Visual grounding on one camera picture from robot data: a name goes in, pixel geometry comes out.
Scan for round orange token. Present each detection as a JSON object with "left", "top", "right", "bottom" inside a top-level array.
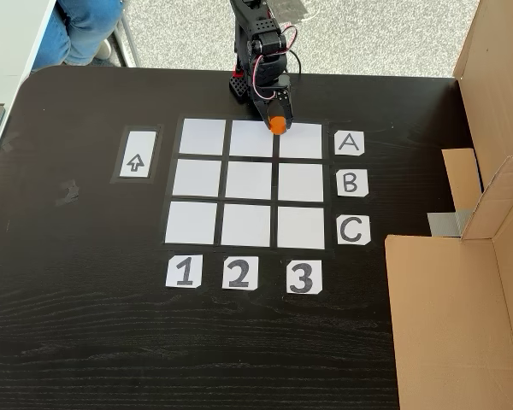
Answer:
[{"left": 268, "top": 114, "right": 288, "bottom": 136}]

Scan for white nine-square grid sheet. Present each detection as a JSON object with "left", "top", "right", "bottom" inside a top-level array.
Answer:
[{"left": 163, "top": 117, "right": 327, "bottom": 250}]

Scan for paper sheet letter A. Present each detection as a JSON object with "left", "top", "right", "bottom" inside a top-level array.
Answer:
[{"left": 334, "top": 131, "right": 366, "bottom": 157}]

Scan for grey floor tape patch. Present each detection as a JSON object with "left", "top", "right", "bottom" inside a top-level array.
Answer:
[{"left": 268, "top": 0, "right": 310, "bottom": 24}]

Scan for paper sheet letter B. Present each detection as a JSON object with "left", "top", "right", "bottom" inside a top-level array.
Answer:
[{"left": 336, "top": 168, "right": 369, "bottom": 198}]

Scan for white arrow paper sheet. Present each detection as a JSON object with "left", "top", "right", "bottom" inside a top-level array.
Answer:
[{"left": 119, "top": 130, "right": 157, "bottom": 179}]

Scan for paper sheet letter C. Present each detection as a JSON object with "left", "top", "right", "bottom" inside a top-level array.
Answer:
[{"left": 336, "top": 214, "right": 372, "bottom": 246}]

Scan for metal chair leg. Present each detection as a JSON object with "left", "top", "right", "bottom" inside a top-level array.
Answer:
[{"left": 114, "top": 16, "right": 139, "bottom": 68}]

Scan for paper sheet number 2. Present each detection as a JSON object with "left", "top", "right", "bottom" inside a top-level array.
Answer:
[{"left": 221, "top": 255, "right": 260, "bottom": 291}]

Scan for paper sheet number 3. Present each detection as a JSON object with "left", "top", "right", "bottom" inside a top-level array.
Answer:
[{"left": 286, "top": 260, "right": 324, "bottom": 295}]

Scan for paper sheet number 1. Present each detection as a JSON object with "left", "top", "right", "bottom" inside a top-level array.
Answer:
[{"left": 165, "top": 255, "right": 203, "bottom": 290}]

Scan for person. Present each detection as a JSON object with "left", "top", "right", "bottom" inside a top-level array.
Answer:
[{"left": 31, "top": 0, "right": 125, "bottom": 67}]

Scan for brown cardboard panel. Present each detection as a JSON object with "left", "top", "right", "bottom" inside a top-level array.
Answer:
[
  {"left": 384, "top": 154, "right": 513, "bottom": 410},
  {"left": 441, "top": 0, "right": 513, "bottom": 211}
]

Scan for clear tape scraps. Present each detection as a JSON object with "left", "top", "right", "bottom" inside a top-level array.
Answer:
[{"left": 54, "top": 179, "right": 80, "bottom": 208}]

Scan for white desk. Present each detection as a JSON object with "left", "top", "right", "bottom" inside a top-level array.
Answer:
[{"left": 0, "top": 0, "right": 59, "bottom": 105}]

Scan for red servo cable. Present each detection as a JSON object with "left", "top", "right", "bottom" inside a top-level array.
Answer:
[{"left": 280, "top": 24, "right": 300, "bottom": 47}]

